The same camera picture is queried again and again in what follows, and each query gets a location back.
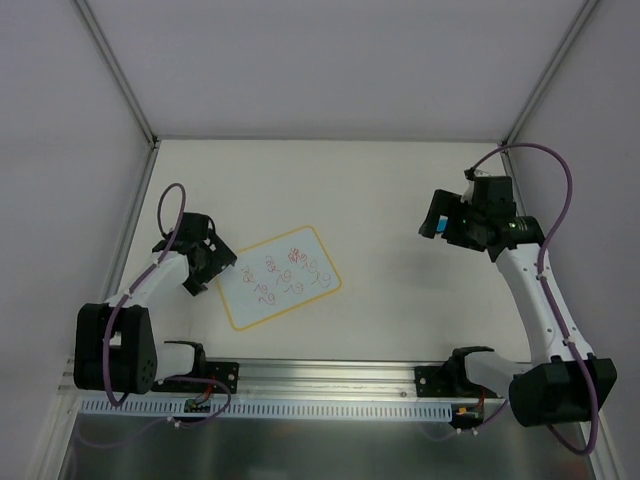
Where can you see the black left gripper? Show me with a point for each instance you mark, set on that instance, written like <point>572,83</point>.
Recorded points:
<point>211,262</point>

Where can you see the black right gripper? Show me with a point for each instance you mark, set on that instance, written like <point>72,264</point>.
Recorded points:
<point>458,226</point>

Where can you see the blue whiteboard eraser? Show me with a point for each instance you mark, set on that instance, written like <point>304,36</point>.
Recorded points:
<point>441,225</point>

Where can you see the yellow framed whiteboard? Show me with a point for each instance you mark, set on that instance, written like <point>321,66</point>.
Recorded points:
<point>277,276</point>

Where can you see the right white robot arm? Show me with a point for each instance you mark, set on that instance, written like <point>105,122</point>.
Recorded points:
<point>566,381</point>

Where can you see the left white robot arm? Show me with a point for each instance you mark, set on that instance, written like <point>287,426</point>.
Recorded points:
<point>115,349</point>

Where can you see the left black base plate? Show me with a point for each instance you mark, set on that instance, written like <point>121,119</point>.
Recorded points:
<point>226,373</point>

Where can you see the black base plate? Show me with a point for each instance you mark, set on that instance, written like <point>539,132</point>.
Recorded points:
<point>226,373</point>
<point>440,381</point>

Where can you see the aluminium mounting rail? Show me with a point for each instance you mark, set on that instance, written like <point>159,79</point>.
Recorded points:
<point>289,379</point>

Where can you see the white slotted cable duct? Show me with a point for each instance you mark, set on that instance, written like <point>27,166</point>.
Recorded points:
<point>438,412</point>

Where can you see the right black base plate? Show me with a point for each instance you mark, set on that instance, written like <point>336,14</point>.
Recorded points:
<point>440,381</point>

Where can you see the right aluminium frame post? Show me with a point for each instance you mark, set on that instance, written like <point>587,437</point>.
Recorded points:
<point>561,52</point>

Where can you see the aluminium frame post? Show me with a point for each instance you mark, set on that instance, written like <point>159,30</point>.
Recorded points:
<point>105,51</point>
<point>561,52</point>

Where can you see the left aluminium frame post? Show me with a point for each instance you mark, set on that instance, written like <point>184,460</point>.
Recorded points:
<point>105,51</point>

